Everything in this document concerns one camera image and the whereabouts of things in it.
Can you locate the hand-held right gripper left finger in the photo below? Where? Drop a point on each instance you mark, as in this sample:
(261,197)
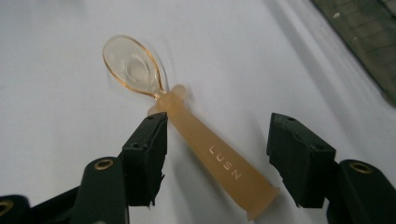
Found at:
(144,155)

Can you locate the translucent orange plastic spoon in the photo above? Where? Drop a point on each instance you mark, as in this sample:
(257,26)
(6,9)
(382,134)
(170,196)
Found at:
(218,155)

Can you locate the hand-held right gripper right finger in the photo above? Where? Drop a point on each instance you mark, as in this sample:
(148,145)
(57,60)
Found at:
(299,158)

